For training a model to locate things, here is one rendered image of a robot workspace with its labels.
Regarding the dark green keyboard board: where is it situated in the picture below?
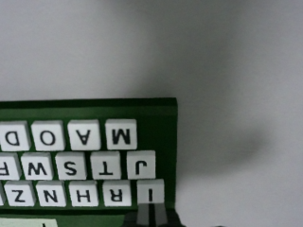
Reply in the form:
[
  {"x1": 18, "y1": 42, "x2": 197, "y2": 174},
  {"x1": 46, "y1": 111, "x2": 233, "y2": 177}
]
[{"x1": 0, "y1": 97, "x2": 178, "y2": 227}]

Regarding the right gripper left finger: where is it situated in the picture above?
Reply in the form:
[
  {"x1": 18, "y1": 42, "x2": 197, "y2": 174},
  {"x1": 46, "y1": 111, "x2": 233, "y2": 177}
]
[{"x1": 120, "y1": 202, "x2": 152, "y2": 227}]

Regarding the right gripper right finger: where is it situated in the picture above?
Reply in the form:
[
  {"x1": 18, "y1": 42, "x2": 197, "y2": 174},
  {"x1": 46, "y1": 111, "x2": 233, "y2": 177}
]
[{"x1": 151, "y1": 202, "x2": 187, "y2": 227}]

